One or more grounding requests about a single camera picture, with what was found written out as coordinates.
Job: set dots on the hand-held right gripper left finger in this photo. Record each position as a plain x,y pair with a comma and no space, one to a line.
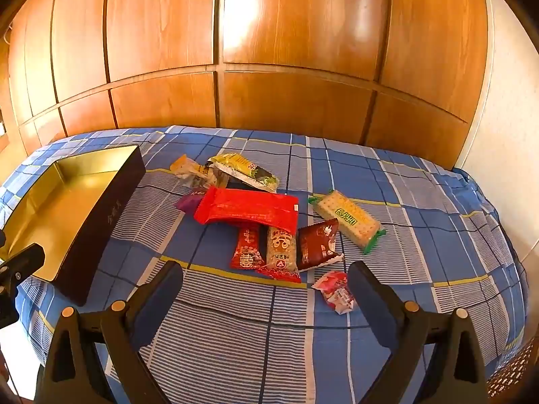
162,294

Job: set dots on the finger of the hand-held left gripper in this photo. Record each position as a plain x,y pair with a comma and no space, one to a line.
23,261

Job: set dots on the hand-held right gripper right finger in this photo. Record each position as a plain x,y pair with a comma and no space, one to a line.
370,294

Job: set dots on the pink white snack packet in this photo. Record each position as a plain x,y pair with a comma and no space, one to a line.
334,290

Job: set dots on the green-edged cracker packet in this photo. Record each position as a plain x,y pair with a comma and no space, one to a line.
345,219

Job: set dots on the dark tin box gold interior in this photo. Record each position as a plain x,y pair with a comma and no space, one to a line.
105,202

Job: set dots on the yellow green snack packet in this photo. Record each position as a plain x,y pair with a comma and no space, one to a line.
240,164

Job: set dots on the red gold-print snack packet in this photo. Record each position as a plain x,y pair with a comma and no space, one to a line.
316,244

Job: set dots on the blue plaid bed sheet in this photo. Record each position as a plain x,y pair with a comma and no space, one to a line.
236,332

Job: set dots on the small red snack packet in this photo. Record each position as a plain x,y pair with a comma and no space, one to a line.
246,248

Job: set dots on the purple snack packet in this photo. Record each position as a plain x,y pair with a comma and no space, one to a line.
189,202

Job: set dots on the clear rice cracker packet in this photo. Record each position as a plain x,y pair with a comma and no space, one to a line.
280,248

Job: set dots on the large red snack packet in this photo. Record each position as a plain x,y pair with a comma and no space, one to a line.
244,210

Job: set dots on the orange white snack packet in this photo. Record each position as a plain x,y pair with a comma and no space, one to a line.
187,168

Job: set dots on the brown woven mat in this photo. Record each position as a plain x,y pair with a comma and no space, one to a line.
518,370

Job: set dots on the wooden wardrobe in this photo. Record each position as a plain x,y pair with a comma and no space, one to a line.
294,50

